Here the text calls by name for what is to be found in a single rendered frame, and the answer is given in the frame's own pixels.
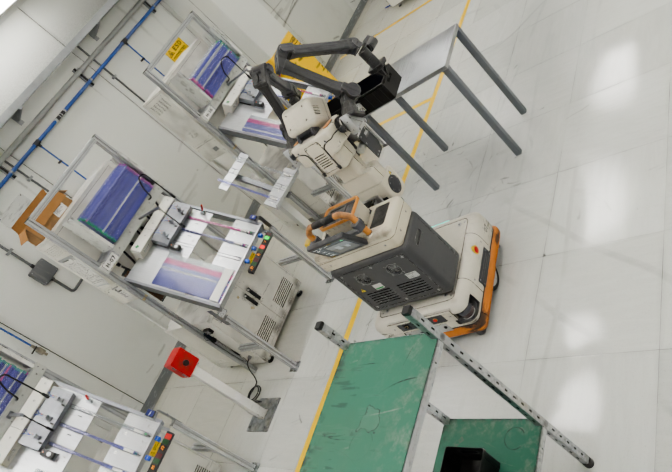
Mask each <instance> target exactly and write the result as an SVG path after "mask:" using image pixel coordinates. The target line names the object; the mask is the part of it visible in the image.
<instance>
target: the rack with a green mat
mask: <svg viewBox="0 0 672 472"><path fill-rule="evenodd" d="M401 314H402V315H403V316H404V317H405V318H406V319H408V320H409V321H410V322H411V323H412V324H414V325H415V326H416V327H417V328H418V329H420V330H421V331H422V332H423V333H421V334H414V335H406V336H399V337H391V338H384V339H376V340H369V341H361V342H354V343H350V342H349V341H348V340H346V339H345V338H344V337H342V336H341V335H340V334H338V333H337V332H336V331H335V330H333V329H332V328H331V327H329V326H328V325H327V324H325V323H324V322H323V321H318V322H316V325H315V327H314V329H315V330H316V331H318V332H319V333H320V334H322V335H323V336H324V337H326V338H327V339H329V340H330V341H331V342H333V343H334V344H335V345H337V346H338V347H339V348H341V349H342V350H343V352H342V355H341V358H340V360H339V363H338V366H337V369H336V372H335V374H334V377H333V380H332V383H331V385H330V388H329V391H328V394H327V396H326V399H325V402H324V405H323V407H322V410H321V413H320V416H319V418H318V421H317V424H316V427H315V429H314V432H313V435H312V438H311V441H310V443H309V446H308V449H307V452H306V454H305V457H304V460H303V463H302V465H301V468H300V471H299V472H411V468H412V464H413V460H414V456H415V453H416V449H417V445H418V441H419V437H420V433H421V430H422V426H423V422H424V418H425V414H426V412H427V413H428V414H430V415H431V416H432V417H434V418H435V419H436V420H438V421H439V422H440V423H442V424H443V425H444V426H443V430H442V434H441V438H440V442H439V446H438V450H437V455H436V459H435V463H434V467H433V471H432V472H440V469H441V465H442V460H443V456H444V452H445V448H446V447H447V446H449V447H473V448H483V449H485V450H486V452H487V453H488V454H490V455H491V456H492V457H493V458H495V459H496V460H497V461H498V462H500V469H499V472H541V469H542V462H543V455H544V448H545V441H546V435H548V436H549V437H550V438H551V439H552V440H554V441H555V442H556V443H557V444H558V445H560V446H561V447H562V448H563V449H565V450H566V451H567V452H568V453H569V454H571V455H572V456H573V457H574V458H575V459H577V460H578V461H579V462H580V463H582V464H583V465H584V466H585V467H586V468H588V469H590V468H592V467H593V466H594V460H593V459H592V458H590V457H589V456H588V455H587V454H586V453H585V452H583V451H582V450H581V449H580V448H579V447H578V446H576V445H575V444H574V443H573V442H572V441H570V440H569V439H568V438H567V437H566V436H565V435H563V434H562V433H561V432H560V431H559V430H557V429H556V428H555V427H554V426H553V425H552V424H550V423H549V422H548V421H547V420H546V419H545V418H543V417H542V416H541V415H540V414H539V413H537V412H536V411H535V410H534V409H533V408H531V407H530V406H529V405H528V404H527V403H526V402H524V401H523V400H522V399H521V398H520V397H518V396H517V395H516V394H515V393H514V392H513V391H511V390H510V389H509V388H508V387H507V386H506V385H504V384H503V383H502V382H501V381H500V380H498V379H497V378H496V377H495V376H494V375H493V374H491V373H490V372H489V371H488V370H487V369H485V368H484V367H483V366H482V365H481V364H480V363H478V362H477V361H476V360H475V359H474V358H472V357H471V356H470V355H469V354H468V353H467V352H465V351H464V350H463V349H462V348H461V347H459V346H458V345H457V344H456V343H455V342H454V341H452V340H451V339H450V338H449V337H448V336H446V334H444V333H443V332H442V331H441V330H439V329H438V328H437V327H436V326H435V325H433V324H432V323H431V322H430V321H429V320H428V319H426V318H425V317H424V316H423V315H422V314H421V313H419V312H418V311H417V310H416V309H415V308H413V307H412V306H411V305H406V306H403V309H402V312H401ZM442 349H444V350H445V351H446V352H447V353H449V354H450V355H451V356H452V357H453V358H455V359H456V360H457V361H458V362H460V363H461V364H462V365H463V366H464V367H466V368H467V369H468V370H469V371H470V372H472V373H473V374H474V375H475V376H476V377H478V378H479V379H480V380H481V381H482V382H484V383H485V384H486V385H487V386H488V387H490V388H491V389H492V390H493V391H495V392H496V393H497V394H498V395H499V396H501V397H502V398H503V399H504V400H505V401H507V402H508V403H509V404H510V405H511V406H513V407H514V408H515V409H516V410H517V411H519V412H520V413H521V414H522V415H523V416H525V417H526V418H450V417H448V416H447V415H446V414H444V413H443V412H442V411H440V410H439V409H438V408H436V407H435V406H434V405H433V404H431V403H430V402H429V399H430V395H431V391H432V387H433V384H434V380H435V376H436V372H437V368H438V365H439V361H440V357H441V353H442Z"/></svg>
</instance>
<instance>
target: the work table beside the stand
mask: <svg viewBox="0 0 672 472"><path fill-rule="evenodd" d="M456 37H457V38H458V39H459V41H460V42H461V43H462V44H463V45H464V47H465V48H466V49H467V50H468V51H469V53H470V54H471V55H472V56H473V57H474V59H475V60H476V61H477V62H478V63H479V65H480V66H481V67H482V68H483V69H484V71H485V72H486V73H487V74H488V76H489V77H490V78H491V79H492V80H493V82H494V83H495V84H496V85H497V86H498V88H499V89H500V90H501V91H502V92H503V94H504V95H505V96H506V97H507V98H508V100H509V101H510V102H511V103H512V104H513V106H514V107H515V108H516V109H517V111H518V112H519V113H520V114H521V115H523V114H525V113H526V112H527V109H526V107H525V106H524V105H523V104H522V103H521V101H520V100H519V99H518V98H517V96H516V95H515V94H514V93H513V92H512V90H511V89H510V88H509V87H508V85H507V84H506V83H505V82H504V81H503V79H502V78H501V77H500V76H499V74H498V73H497V72H496V71H495V70H494V68H493V67H492V66H491V65H490V63H489V62H488V61H487V60H486V59H485V57H484V56H483V55H482V54H481V52H480V51H479V50H478V49H477V48H476V46H475V45H474V44H473V43H472V41H471V40H470V39H469V38H468V36H467V35H466V34H465V33H464V32H463V30H462V29H461V28H460V27H459V25H458V24H457V23H455V24H453V25H452V26H450V27H449V28H447V29H446V30H444V31H443V32H441V33H439V34H438V35H436V36H435V37H433V38H432V39H430V40H429V41H427V42H425V43H424V44H422V45H421V46H419V47H418V48H416V49H415V50H413V51H412V52H410V53H408V54H407V55H405V56H404V57H402V58H401V59H399V60H398V61H396V62H394V63H393V64H391V66H392V67H393V68H394V69H395V70H396V72H397V73H398V74H399V75H400V76H401V77H402V79H401V82H400V85H399V89H398V92H397V95H396V98H395V99H393V100H391V101H389V102H388V103H386V104H384V105H383V106H385V105H387V104H389V103H390V102H392V101H394V100H395V101H396V102H397V103H398V104H399V105H400V106H401V108H402V109H403V110H404V111H405V112H406V113H407V114H408V115H409V116H410V117H411V118H412V119H413V120H414V121H415V122H416V123H417V124H418V125H419V127H420V128H421V129H422V130H423V131H424V132H425V133H426V134H427V135H428V136H429V137H430V138H431V139H432V140H433V141H434V142H435V143H436V144H437V146H438V147H439V148H440V149H441V150H442V151H443V152H445V151H447V150H448V145H447V144H446V143H445V142H444V141H443V140H442V139H441V138H440V137H439V136H438V135H437V134H436V133H435V132H434V130H433V129H432V128H431V127H430V126H429V125H428V124H427V123H426V122H425V121H424V120H423V119H422V118H421V117H420V116H419V114H418V113H417V112H416V111H415V110H414V109H413V108H412V107H411V106H410V105H409V104H408V103H407V102H406V101H405V99H404V98H403V97H402V95H404V94H406V93H407V92H409V91H411V90H412V89H414V88H416V87H418V86H419V85H421V84H423V83H424V82H426V81H428V80H429V79H431V78H433V77H435V76H436V75H438V74H440V73H441V72H443V73H444V74H445V75H446V76H447V77H448V79H449V80H450V81H451V82H452V83H453V84H454V85H455V87H456V88H457V89H458V90H459V91H460V92H461V93H462V95H463V96H464V97H465V98H466V99H467V100H468V102H469V103H470V104H471V105H472V106H473V107H474V108H475V110H476V111H477V112H478V113H479V114H480V115H481V116H482V118H483V119H484V120H485V121H486V122H487V123H488V124H489V126H490V127H491V128H492V129H493V130H494V131H495V132H496V134H497V135H498V136H499V137H500V138H501V139H502V141H503V142H504V143H505V144H506V145H507V146H508V147H509V149H510V150H511V151H512V152H513V153H514V154H515V155H516V156H518V155H520V154H522V149H521V148H520V147H519V146H518V144H517V143H516V142H515V141H514V140H513V139H512V137H511V136H510V135H509V134H508V133H507V132H506V131H505V129H504V128H503V127H502V126H501V125H500V124H499V122H498V121H497V120H496V119H495V118H494V117H493V115H492V114H491V113H490V112H489V111H488V110H487V108H486V107H485V106H484V105H483V104H482V103H481V101H480V100H479V99H478V98H477V97H476V96H475V94H474V93H473V92H472V91H471V90H470V89H469V87H468V86H467V85H466V84H465V83H464V82H463V80H462V79H461V78H460V77H459V76H458V75H457V73H456V72H455V71H454V70H453V69H452V68H451V66H450V65H449V63H450V59H451V55H452V51H453V47H454V43H455V40H456ZM383 106H381V107H379V108H377V109H376V110H374V111H372V112H371V113H369V114H367V115H366V116H364V117H362V118H366V120H367V122H366V123H367V124H368V125H369V126H370V127H371V128H372V129H373V130H374V131H375V132H376V133H377V134H378V135H379V136H380V137H381V138H382V139H383V140H384V141H385V142H386V143H387V144H388V145H389V146H390V147H391V148H392V149H393V150H394V151H395V152H396V153H397V154H398V155H399V156H400V157H401V158H402V159H403V160H404V161H405V162H406V163H407V164H408V165H409V166H410V167H411V168H412V169H413V170H414V171H415V172H416V173H417V174H418V175H419V176H420V177H421V178H422V179H423V180H424V181H425V182H426V183H427V184H428V185H429V186H430V187H431V188H432V189H433V190H434V191H436V190H438V189H439V186H440V185H439V184H438V183H437V182H436V181H435V180H434V179H433V178H432V177H431V176H430V175H429V174H428V173H427V172H426V171H425V170H424V169H423V168H422V167H421V166H420V165H419V164H418V163H417V162H416V161H415V160H414V159H413V158H412V157H411V156H410V155H409V154H408V153H407V152H406V151H405V150H404V149H403V148H402V147H401V146H400V145H399V144H398V143H397V142H396V141H395V140H394V138H393V137H392V136H391V135H390V134H389V133H388V132H387V131H386V130H385V129H384V128H383V127H382V126H381V125H380V124H379V123H378V122H377V121H376V120H375V119H374V118H373V117H372V116H371V115H370V114H372V113H373V112H375V111H377V110H378V109H380V108H382V107H383Z"/></svg>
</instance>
